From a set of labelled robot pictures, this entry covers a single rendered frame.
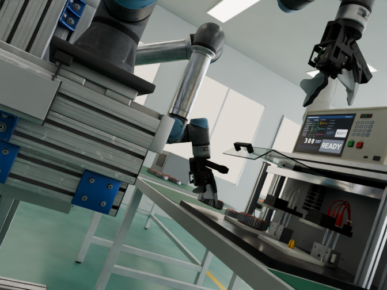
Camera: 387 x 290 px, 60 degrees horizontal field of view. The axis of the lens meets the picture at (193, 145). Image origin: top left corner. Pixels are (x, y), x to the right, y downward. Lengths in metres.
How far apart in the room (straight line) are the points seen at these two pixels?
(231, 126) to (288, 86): 1.50
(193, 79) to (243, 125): 5.22
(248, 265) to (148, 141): 0.37
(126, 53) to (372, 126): 0.84
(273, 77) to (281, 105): 0.58
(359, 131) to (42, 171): 1.00
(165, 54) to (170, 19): 4.70
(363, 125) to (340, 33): 0.47
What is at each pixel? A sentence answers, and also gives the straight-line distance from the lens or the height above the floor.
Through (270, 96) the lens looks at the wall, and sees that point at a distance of 6.76.
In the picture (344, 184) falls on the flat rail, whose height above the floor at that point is 1.03.
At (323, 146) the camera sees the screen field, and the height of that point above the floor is 1.16.
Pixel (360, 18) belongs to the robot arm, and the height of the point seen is 1.37.
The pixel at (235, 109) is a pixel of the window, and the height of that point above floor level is 2.29.
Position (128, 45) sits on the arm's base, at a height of 1.10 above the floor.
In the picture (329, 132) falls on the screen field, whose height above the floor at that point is 1.22.
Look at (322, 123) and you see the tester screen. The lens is 1.42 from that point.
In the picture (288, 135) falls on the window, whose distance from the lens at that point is 6.99.
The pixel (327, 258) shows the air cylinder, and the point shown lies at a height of 0.79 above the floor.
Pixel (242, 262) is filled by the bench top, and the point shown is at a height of 0.73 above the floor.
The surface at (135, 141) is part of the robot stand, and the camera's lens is 0.77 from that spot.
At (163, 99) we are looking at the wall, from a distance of 5.80.
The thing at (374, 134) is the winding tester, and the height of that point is 1.22.
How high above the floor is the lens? 0.89
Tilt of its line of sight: 5 degrees up
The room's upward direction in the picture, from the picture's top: 21 degrees clockwise
